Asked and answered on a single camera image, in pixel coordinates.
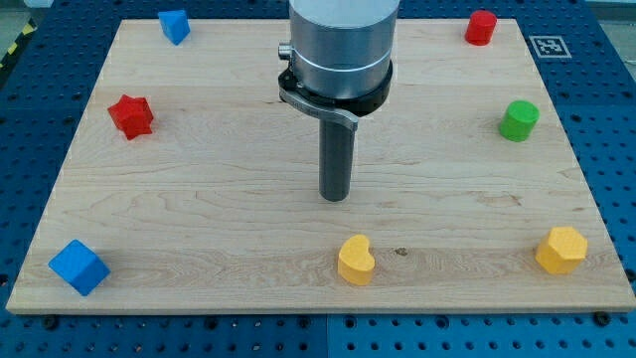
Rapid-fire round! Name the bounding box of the wooden board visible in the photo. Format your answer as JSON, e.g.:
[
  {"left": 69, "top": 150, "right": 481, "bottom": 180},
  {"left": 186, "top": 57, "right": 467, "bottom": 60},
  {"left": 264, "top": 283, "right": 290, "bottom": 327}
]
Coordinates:
[{"left": 7, "top": 19, "right": 635, "bottom": 315}]

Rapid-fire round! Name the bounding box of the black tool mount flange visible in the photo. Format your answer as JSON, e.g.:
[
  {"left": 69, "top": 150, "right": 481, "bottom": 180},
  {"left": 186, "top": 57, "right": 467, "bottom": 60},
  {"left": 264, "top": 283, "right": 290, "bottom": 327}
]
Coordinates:
[{"left": 277, "top": 63, "right": 393, "bottom": 131}]

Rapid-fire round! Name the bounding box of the red star block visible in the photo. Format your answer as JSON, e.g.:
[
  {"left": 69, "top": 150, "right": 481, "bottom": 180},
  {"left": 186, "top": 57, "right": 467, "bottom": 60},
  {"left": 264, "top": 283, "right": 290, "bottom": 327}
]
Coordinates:
[{"left": 107, "top": 94, "right": 154, "bottom": 140}]

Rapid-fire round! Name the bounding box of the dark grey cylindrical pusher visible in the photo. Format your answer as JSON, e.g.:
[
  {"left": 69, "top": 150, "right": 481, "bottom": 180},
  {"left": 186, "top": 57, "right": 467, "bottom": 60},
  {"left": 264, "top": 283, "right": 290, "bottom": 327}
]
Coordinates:
[{"left": 319, "top": 121, "right": 355, "bottom": 202}]

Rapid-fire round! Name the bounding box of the blue triangular block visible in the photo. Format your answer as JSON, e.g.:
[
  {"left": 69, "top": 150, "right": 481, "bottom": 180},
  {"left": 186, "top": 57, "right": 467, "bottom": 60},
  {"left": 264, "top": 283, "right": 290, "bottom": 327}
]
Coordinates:
[{"left": 158, "top": 9, "right": 190, "bottom": 46}]

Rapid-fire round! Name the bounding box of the yellow black hazard tape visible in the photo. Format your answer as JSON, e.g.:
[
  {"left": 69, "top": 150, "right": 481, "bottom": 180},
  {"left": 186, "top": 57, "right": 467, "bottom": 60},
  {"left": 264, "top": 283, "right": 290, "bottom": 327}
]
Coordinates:
[{"left": 1, "top": 18, "right": 38, "bottom": 71}]

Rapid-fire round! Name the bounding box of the blue cube block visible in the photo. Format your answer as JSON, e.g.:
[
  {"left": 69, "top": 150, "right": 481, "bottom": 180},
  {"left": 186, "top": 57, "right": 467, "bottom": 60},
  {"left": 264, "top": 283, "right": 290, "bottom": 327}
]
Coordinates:
[{"left": 48, "top": 240, "right": 110, "bottom": 296}]

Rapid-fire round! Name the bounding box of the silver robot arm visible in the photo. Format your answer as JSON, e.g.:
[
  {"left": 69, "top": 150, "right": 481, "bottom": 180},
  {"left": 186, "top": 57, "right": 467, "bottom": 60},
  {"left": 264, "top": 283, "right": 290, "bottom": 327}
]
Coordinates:
[{"left": 278, "top": 0, "right": 399, "bottom": 202}]

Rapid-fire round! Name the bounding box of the yellow heart block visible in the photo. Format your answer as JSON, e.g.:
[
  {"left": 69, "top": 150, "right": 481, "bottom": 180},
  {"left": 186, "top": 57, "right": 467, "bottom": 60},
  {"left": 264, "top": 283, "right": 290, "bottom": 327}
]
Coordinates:
[{"left": 337, "top": 234, "right": 376, "bottom": 285}]

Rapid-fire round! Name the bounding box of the red cylinder block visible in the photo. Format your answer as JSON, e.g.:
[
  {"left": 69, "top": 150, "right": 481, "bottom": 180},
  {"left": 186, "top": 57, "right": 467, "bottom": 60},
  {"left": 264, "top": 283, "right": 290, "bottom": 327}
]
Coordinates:
[{"left": 464, "top": 10, "right": 498, "bottom": 46}]

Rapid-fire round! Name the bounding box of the yellow hexagon block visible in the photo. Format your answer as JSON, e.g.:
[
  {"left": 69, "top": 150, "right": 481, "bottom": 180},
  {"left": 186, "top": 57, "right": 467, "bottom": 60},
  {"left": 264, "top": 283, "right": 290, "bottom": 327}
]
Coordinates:
[{"left": 535, "top": 227, "right": 588, "bottom": 274}]

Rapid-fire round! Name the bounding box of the green cylinder block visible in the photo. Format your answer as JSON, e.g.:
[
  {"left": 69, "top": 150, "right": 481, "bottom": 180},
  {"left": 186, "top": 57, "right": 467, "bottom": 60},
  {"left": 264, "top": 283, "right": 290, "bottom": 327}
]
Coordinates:
[{"left": 499, "top": 99, "right": 540, "bottom": 142}]

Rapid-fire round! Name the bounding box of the white fiducial marker tag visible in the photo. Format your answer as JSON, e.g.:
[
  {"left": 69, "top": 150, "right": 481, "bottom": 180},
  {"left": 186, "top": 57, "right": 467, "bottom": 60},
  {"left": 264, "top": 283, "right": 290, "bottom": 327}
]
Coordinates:
[{"left": 529, "top": 35, "right": 571, "bottom": 59}]

